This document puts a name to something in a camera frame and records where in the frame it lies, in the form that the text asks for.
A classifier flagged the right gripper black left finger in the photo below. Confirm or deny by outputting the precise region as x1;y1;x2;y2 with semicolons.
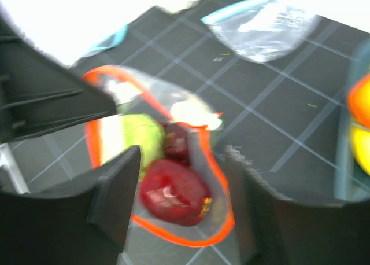
1;146;141;264

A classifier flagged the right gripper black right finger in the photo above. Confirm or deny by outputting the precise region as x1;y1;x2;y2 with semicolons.
225;145;369;264

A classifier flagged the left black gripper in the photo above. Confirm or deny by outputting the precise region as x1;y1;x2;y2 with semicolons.
1;15;116;143

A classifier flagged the dark red apple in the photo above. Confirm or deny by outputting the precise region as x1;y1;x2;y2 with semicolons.
139;158;212;227

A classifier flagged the clear bag with orange zipper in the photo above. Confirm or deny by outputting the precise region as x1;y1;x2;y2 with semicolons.
83;65;234;248

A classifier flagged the teal fruit bowl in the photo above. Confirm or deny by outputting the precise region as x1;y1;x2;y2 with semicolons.
334;39;369;201

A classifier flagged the large green cabbage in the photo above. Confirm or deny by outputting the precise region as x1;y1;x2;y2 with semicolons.
101;113;167;179

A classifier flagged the white radish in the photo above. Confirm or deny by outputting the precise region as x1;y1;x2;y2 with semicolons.
170;100;223;130

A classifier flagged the orange fruit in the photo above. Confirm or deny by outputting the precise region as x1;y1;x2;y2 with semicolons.
347;73;369;128

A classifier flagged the crumpled clear bag blue zipper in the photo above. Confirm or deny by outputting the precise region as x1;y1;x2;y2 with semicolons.
83;24;128;57

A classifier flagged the clear bag with blue zipper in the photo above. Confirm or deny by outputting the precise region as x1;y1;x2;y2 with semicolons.
201;0;320;63

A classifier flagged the black grid mat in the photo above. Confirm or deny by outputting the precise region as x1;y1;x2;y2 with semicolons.
9;0;369;264

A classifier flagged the long yellow lemon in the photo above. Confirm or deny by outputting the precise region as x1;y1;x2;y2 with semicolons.
350;126;370;175

